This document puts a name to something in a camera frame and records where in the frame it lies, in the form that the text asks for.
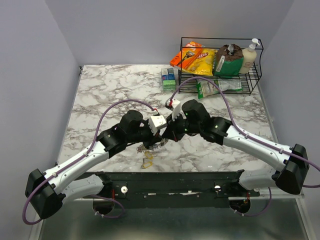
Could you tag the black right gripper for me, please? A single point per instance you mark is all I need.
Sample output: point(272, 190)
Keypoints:
point(171, 132)

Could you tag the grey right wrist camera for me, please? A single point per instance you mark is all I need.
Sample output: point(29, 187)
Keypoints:
point(175, 106)

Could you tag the black mounting base rail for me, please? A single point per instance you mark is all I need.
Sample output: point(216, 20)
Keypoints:
point(155, 190)

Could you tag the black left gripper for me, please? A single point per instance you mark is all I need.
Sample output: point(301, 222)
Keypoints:
point(153, 138)

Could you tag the black wire rack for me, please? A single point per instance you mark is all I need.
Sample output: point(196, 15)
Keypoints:
point(187, 81)

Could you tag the green sponge pack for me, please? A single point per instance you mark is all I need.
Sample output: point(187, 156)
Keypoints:
point(168, 79)

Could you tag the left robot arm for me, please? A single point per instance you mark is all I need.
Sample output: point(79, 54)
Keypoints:
point(46, 191)

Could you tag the cream lotion pump bottle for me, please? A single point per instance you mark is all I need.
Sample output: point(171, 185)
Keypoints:
point(249, 56)

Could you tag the green white snack bag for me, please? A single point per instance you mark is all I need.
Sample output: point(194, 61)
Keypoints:
point(215, 87)

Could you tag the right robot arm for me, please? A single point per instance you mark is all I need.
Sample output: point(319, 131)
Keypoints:
point(287, 166)

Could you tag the brown green coffee bag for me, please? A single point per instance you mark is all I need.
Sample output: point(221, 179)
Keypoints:
point(228, 61)

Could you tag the yellow chips bag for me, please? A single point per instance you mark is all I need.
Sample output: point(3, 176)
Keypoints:
point(203, 64)

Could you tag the orange razor package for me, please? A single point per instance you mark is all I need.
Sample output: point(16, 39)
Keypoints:
point(187, 55)

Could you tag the yellow key tag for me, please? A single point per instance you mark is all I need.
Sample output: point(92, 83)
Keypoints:
point(146, 164)
point(148, 155)

